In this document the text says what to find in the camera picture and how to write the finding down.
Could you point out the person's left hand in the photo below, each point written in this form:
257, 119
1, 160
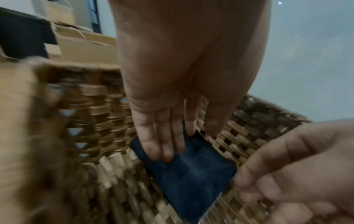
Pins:
177, 54

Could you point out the person's right hand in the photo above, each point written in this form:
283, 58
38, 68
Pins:
309, 166

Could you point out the black box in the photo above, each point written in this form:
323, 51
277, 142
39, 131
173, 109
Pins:
23, 32

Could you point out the white appliance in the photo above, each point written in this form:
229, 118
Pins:
52, 8

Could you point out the dark blue frame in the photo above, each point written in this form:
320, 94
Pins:
95, 15

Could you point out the dark blue folded cloth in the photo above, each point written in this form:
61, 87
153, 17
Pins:
193, 175

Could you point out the brown cardboard box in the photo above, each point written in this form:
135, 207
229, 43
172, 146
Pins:
85, 47

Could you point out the brown woven wicker basket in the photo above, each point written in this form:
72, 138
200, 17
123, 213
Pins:
91, 122

